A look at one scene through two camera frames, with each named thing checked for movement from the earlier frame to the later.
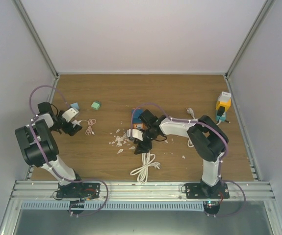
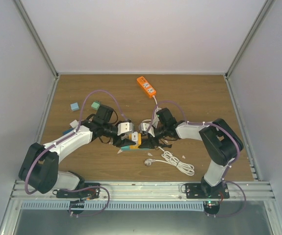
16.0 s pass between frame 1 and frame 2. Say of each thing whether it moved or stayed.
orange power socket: moved
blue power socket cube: moved
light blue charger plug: stayed
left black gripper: moved
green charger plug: stayed
